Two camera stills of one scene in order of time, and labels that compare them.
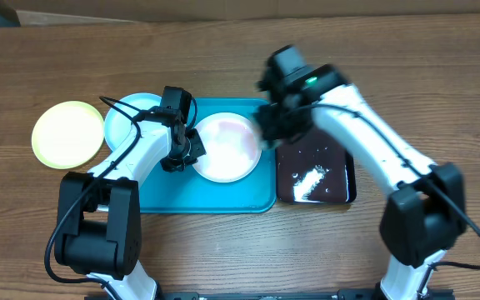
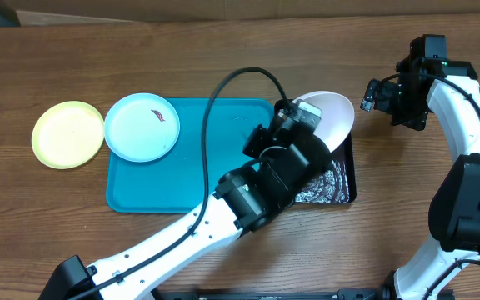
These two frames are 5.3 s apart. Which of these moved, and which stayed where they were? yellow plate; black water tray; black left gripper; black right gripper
Moved: black right gripper; black left gripper
Stayed: yellow plate; black water tray
